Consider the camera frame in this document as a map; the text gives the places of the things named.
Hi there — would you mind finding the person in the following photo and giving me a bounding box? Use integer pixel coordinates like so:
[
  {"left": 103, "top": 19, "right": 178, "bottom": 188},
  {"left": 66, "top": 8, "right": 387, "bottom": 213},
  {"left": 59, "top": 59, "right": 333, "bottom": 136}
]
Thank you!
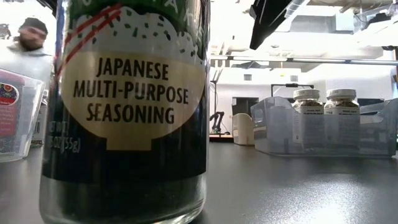
[{"left": 0, "top": 17, "right": 58, "bottom": 91}]

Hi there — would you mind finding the white plastic bin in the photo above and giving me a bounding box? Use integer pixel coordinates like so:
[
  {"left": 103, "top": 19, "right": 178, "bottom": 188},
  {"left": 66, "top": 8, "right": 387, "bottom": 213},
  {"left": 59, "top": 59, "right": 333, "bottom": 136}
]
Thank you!
[{"left": 232, "top": 113, "right": 256, "bottom": 146}]

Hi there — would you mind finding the clear plastic bin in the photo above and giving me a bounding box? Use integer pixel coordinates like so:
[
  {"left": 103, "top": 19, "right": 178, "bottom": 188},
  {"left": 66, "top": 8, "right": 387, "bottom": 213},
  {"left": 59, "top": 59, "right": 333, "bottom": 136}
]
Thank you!
[{"left": 0, "top": 68, "right": 45, "bottom": 163}]

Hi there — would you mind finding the silver ceiling duct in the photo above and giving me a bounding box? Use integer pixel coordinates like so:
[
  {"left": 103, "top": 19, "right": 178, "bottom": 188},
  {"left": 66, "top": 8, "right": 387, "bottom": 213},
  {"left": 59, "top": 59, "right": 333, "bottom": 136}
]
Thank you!
[{"left": 284, "top": 0, "right": 309, "bottom": 30}]

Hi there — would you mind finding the black gantry frame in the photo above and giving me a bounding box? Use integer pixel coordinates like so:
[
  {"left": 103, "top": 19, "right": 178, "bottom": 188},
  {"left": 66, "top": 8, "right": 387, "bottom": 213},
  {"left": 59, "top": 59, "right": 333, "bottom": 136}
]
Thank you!
[{"left": 271, "top": 83, "right": 315, "bottom": 100}]

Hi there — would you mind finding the red lidded spice tin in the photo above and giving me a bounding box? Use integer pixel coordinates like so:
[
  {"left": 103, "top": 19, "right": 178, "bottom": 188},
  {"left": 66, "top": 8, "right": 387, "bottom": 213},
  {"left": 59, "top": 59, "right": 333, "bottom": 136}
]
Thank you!
[{"left": 0, "top": 79, "right": 25, "bottom": 155}]

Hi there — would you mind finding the grey translucent plastic bin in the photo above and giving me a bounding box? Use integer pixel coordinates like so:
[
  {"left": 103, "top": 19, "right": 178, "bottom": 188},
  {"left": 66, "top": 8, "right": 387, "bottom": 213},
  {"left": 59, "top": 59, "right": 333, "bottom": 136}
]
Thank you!
[{"left": 250, "top": 96, "right": 398, "bottom": 158}]

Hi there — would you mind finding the bagel seasoning jar white lid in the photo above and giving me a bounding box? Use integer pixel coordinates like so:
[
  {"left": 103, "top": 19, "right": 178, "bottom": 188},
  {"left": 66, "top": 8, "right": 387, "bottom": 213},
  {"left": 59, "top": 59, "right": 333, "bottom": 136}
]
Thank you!
[
  {"left": 323, "top": 88, "right": 361, "bottom": 147},
  {"left": 30, "top": 89, "right": 50, "bottom": 147},
  {"left": 292, "top": 88, "right": 324, "bottom": 147}
]

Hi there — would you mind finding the furikake jar brown lid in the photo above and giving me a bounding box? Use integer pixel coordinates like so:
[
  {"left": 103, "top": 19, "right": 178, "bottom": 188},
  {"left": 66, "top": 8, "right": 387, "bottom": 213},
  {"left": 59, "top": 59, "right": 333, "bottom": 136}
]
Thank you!
[{"left": 39, "top": 0, "right": 212, "bottom": 224}]

